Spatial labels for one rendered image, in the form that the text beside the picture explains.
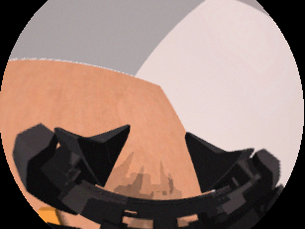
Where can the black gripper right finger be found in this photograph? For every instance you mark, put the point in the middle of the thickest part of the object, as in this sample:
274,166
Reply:
211,163

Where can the orange rectangular bar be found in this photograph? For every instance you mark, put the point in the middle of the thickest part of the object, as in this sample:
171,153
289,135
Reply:
50,214

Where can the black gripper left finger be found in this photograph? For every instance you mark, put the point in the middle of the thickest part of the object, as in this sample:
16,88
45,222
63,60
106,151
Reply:
99,153

